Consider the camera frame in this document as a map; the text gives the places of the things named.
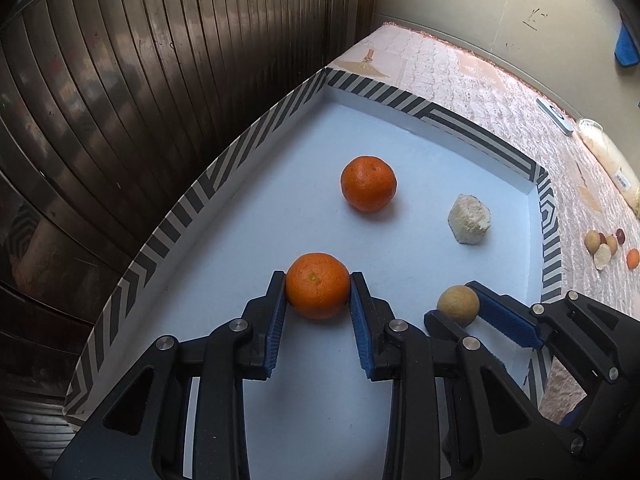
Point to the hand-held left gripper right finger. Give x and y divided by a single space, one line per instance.
361 330

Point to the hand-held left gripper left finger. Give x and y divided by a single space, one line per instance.
275 322

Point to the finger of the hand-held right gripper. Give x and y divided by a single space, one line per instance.
505 317
442 325

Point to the tan round fruit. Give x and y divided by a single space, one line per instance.
457 305
612 246
592 240

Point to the large orange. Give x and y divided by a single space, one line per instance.
368 183
317 285

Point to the small orange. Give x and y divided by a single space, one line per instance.
633 259

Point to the dark red jujube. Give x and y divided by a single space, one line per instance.
620 236

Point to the white tray with striped rim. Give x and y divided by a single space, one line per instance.
300 160

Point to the pale rough lump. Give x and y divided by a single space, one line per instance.
469 220
601 258

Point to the plastic-wrapped white radish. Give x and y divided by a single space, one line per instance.
612 157

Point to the white flat device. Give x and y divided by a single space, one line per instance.
555 116

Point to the pink quilted blanket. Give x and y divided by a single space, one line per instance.
475 85

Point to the dark wooden slatted cabinet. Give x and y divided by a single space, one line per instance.
125 85

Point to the brown wooden frame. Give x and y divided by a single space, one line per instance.
352 10

